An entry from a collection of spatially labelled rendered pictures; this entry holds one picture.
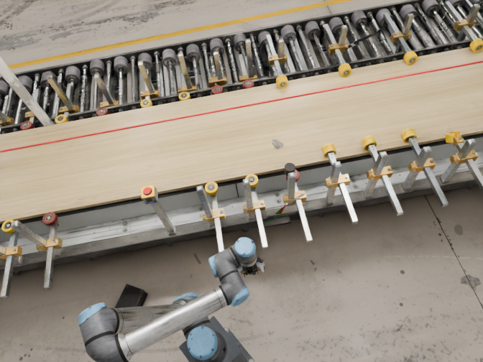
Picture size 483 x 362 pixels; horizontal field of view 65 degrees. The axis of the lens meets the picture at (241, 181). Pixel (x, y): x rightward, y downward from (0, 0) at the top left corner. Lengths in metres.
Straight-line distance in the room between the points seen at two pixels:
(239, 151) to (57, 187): 1.18
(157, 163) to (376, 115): 1.46
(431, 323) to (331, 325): 0.69
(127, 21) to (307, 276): 3.79
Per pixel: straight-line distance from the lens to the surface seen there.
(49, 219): 2.56
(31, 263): 2.75
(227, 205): 2.54
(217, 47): 3.22
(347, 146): 2.46
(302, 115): 2.58
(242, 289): 1.63
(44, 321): 3.41
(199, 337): 2.05
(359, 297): 3.00
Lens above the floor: 2.86
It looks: 59 degrees down
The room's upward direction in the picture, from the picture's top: 10 degrees counter-clockwise
